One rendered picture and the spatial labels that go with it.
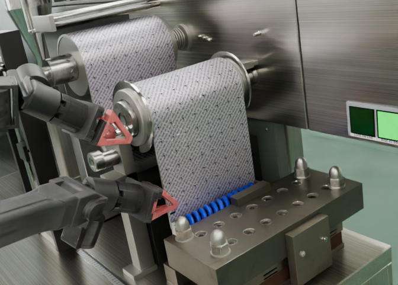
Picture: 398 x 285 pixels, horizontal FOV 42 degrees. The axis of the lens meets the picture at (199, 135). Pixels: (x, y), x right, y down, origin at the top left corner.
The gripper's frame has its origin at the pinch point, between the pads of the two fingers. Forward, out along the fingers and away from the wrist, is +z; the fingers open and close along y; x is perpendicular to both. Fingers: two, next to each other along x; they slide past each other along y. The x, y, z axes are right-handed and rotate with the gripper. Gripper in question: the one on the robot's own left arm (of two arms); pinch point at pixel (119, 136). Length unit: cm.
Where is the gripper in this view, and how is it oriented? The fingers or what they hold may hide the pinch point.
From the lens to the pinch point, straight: 99.0
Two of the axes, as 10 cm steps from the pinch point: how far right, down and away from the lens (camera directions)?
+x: 3.8, -9.2, 1.0
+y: 6.0, 1.7, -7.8
